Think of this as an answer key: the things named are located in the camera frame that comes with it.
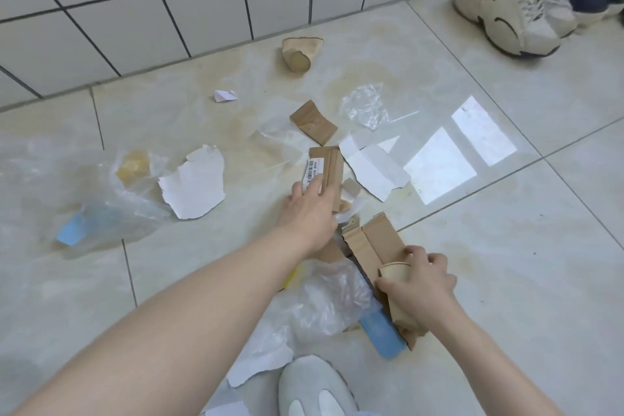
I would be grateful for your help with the person's left hand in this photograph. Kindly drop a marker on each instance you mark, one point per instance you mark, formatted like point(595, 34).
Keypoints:
point(307, 220)

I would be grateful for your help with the person's right hand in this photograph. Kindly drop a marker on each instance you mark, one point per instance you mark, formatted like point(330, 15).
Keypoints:
point(424, 289)

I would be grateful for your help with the long cardboard box strip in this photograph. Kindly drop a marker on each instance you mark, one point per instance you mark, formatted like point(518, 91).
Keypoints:
point(375, 240)

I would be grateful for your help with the clear plastic film scraps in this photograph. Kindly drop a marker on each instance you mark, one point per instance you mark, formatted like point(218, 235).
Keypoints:
point(331, 303)

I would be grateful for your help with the white paper scraps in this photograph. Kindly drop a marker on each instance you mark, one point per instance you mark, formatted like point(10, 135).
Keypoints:
point(195, 186)

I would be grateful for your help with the blue and white label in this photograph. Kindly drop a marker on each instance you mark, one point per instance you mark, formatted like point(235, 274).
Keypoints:
point(73, 230)

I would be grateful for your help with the person's left forearm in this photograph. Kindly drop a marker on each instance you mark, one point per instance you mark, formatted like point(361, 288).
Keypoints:
point(161, 333)

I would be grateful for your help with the person's right forearm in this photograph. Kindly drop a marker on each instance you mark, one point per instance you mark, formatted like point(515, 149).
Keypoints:
point(487, 372)

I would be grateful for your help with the person's right white shoe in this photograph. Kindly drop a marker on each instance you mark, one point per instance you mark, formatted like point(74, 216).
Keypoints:
point(317, 386)

